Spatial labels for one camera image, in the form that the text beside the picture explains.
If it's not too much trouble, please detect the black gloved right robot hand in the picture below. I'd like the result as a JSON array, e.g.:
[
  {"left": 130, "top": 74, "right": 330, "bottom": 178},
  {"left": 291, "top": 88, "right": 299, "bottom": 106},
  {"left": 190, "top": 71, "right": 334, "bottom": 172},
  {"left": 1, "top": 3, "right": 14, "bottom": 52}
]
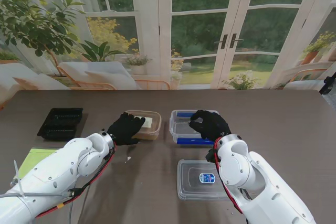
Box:
[{"left": 189, "top": 110, "right": 232, "bottom": 141}]

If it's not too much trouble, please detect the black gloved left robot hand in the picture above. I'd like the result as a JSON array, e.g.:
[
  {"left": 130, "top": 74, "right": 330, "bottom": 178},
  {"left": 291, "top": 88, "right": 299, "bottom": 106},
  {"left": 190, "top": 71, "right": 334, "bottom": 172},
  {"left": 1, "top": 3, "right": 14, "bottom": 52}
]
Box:
[{"left": 107, "top": 112, "right": 146, "bottom": 146}]

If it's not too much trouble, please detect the clear box with blue clips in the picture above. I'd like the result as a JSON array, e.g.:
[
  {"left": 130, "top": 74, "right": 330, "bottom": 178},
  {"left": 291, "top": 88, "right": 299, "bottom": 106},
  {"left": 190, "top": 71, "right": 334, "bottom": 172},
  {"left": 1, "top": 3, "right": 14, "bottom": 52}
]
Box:
[{"left": 169, "top": 109, "right": 224, "bottom": 146}]

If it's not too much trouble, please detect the brown kraft paper container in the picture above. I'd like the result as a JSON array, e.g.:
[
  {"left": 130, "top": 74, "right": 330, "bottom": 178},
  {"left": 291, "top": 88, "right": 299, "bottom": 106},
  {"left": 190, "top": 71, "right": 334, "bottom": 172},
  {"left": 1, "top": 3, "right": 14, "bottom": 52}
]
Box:
[{"left": 124, "top": 110, "right": 162, "bottom": 141}]

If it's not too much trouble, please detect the clear lid with white label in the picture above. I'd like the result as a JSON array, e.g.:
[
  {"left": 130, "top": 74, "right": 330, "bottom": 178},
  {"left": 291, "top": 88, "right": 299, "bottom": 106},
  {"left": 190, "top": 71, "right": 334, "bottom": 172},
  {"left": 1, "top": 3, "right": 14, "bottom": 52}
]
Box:
[{"left": 125, "top": 110, "right": 162, "bottom": 133}]

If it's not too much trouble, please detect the black plastic tray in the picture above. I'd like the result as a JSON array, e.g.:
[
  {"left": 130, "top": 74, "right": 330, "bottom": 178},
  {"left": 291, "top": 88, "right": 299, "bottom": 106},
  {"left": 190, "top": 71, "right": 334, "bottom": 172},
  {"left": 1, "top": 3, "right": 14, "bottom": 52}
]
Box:
[{"left": 36, "top": 108, "right": 84, "bottom": 141}]

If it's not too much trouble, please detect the clear lid with green label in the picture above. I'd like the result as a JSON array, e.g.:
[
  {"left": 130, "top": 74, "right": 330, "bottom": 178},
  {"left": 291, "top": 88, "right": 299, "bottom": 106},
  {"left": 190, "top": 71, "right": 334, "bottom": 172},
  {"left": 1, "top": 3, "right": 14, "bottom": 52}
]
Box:
[{"left": 18, "top": 147, "right": 61, "bottom": 179}]

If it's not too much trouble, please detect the clear lid with blue label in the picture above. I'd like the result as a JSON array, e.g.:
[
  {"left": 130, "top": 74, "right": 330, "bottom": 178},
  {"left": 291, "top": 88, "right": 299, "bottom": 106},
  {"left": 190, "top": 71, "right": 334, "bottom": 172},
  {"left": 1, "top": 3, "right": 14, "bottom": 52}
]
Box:
[{"left": 176, "top": 158, "right": 229, "bottom": 201}]

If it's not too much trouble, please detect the printed garden backdrop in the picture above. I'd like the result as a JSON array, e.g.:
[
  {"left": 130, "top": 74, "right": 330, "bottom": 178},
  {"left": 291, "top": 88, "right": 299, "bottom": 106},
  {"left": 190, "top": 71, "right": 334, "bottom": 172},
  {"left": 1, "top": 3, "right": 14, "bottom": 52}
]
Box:
[{"left": 0, "top": 0, "right": 336, "bottom": 91}]

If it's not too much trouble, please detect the black tripod stand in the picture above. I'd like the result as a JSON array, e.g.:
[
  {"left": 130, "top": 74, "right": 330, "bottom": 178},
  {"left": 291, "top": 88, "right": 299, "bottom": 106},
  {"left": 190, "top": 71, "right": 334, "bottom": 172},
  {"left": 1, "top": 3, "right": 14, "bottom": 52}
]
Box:
[{"left": 319, "top": 76, "right": 336, "bottom": 95}]

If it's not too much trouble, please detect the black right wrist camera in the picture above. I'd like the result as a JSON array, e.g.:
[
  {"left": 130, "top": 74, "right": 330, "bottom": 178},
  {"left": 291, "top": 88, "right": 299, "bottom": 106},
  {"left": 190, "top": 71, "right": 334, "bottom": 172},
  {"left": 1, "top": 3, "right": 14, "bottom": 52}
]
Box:
[{"left": 205, "top": 149, "right": 217, "bottom": 163}]

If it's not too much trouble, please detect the red cable on right arm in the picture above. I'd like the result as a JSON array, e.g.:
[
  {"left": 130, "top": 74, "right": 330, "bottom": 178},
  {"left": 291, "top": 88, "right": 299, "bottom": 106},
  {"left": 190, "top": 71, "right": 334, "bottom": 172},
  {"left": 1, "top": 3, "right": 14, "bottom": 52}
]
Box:
[{"left": 214, "top": 140, "right": 245, "bottom": 214}]

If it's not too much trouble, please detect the thin grey wire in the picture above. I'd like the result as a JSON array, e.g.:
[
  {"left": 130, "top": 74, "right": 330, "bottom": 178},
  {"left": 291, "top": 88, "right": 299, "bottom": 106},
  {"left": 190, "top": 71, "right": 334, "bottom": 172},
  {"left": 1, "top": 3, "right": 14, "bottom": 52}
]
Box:
[{"left": 68, "top": 199, "right": 76, "bottom": 224}]

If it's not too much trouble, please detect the grey cable with black plug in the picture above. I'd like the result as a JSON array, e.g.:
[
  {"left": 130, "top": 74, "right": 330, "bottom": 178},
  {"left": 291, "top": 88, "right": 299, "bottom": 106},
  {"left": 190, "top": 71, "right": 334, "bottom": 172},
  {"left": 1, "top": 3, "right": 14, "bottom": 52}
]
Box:
[{"left": 0, "top": 187, "right": 82, "bottom": 199}]

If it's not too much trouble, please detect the white cable tie left arm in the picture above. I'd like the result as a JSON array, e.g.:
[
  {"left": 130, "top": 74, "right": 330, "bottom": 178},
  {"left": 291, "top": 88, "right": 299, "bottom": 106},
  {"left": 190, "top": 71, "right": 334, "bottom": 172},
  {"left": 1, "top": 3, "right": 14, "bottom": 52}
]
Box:
[{"left": 10, "top": 159, "right": 27, "bottom": 198}]

